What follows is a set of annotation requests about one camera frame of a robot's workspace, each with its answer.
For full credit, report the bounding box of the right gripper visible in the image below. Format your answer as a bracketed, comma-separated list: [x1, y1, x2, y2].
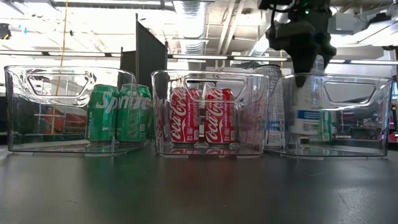
[269, 0, 338, 88]

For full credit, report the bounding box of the clear plastic bin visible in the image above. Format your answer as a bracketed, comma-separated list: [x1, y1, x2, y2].
[4, 65, 155, 156]
[150, 69, 271, 156]
[264, 73, 393, 157]

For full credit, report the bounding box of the black standing partition panel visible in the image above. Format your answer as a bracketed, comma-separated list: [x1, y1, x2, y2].
[119, 12, 169, 91]

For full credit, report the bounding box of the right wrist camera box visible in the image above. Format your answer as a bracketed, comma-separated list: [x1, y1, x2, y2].
[266, 21, 318, 53]

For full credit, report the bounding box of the long ceiling light bar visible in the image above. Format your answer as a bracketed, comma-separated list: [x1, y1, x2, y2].
[233, 55, 289, 62]
[329, 58, 398, 65]
[169, 54, 229, 60]

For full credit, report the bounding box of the white Celsius can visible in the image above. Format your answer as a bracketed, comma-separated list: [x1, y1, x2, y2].
[254, 64, 285, 149]
[290, 54, 326, 139]

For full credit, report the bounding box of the black table mat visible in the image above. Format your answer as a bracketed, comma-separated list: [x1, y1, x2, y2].
[0, 144, 398, 224]

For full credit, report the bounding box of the silver ceiling air duct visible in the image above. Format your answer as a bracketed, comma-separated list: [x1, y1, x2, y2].
[172, 0, 208, 56]

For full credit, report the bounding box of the red Coca-Cola can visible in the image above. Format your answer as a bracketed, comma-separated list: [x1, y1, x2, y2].
[204, 87, 236, 146]
[169, 87, 201, 146]

